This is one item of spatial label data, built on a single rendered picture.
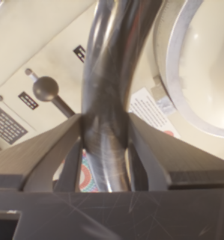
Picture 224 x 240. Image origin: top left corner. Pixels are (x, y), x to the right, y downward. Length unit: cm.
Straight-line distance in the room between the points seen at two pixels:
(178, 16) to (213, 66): 6
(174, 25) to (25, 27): 21
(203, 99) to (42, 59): 23
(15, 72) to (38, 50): 6
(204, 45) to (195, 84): 4
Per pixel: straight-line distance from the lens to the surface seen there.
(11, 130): 44
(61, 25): 34
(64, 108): 32
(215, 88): 25
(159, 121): 40
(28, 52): 36
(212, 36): 23
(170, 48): 24
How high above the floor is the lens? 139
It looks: 20 degrees up
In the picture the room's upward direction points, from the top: 122 degrees counter-clockwise
